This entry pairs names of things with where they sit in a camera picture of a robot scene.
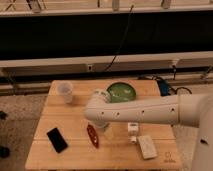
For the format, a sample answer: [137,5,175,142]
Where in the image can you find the beige sponge block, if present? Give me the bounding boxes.
[138,135,157,160]

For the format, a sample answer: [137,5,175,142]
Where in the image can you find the black floor cable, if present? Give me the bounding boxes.
[168,64,194,96]

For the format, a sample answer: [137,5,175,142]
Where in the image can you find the green bowl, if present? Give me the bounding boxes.
[107,82,136,103]

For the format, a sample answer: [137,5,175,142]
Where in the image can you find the white wall outlet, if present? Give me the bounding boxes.
[88,65,92,72]

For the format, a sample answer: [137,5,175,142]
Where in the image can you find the white lotion bottle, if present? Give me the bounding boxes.
[127,122,139,143]

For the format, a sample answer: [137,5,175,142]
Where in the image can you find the black smartphone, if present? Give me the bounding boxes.
[47,128,68,153]

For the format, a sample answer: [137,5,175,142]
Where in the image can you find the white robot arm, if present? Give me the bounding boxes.
[85,89,213,171]

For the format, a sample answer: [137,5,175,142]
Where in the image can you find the black hanging cable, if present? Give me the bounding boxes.
[101,3,135,73]

